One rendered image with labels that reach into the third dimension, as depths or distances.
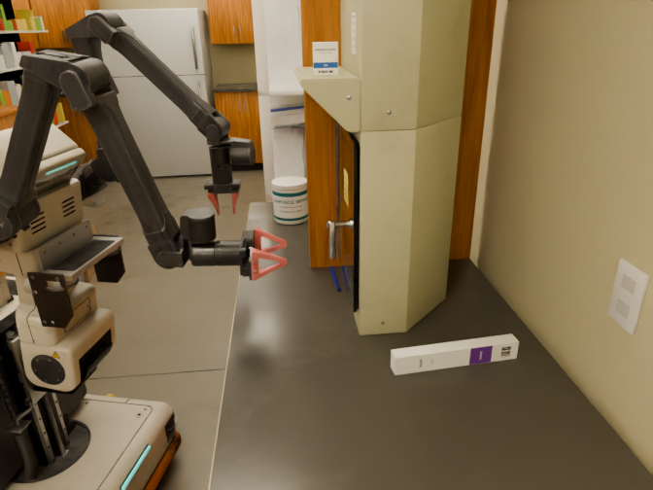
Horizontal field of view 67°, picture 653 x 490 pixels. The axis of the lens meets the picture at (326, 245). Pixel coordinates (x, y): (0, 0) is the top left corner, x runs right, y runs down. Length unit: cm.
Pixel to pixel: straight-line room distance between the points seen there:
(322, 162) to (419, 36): 51
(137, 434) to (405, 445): 127
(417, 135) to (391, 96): 9
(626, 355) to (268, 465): 65
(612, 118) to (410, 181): 37
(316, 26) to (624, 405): 105
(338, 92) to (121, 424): 151
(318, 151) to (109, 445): 126
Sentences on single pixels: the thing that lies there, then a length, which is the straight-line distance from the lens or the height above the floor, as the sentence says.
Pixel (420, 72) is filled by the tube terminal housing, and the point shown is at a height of 152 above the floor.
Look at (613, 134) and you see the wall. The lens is 103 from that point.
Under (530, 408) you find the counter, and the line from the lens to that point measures 105.
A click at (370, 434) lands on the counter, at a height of 94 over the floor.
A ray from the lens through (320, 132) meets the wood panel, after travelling 136.
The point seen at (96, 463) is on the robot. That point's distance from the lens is 197.
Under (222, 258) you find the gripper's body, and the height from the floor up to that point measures 115.
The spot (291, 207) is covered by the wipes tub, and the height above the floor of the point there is 101.
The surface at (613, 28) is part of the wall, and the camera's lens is 107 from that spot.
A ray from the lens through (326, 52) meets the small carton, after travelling 104.
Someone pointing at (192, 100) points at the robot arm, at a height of 142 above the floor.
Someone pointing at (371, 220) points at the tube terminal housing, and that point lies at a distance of 105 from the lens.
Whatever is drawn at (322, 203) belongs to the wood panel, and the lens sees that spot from 141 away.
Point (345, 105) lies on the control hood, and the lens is 98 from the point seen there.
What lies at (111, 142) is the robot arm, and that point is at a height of 140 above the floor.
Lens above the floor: 160
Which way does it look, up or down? 24 degrees down
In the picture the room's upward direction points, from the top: 1 degrees counter-clockwise
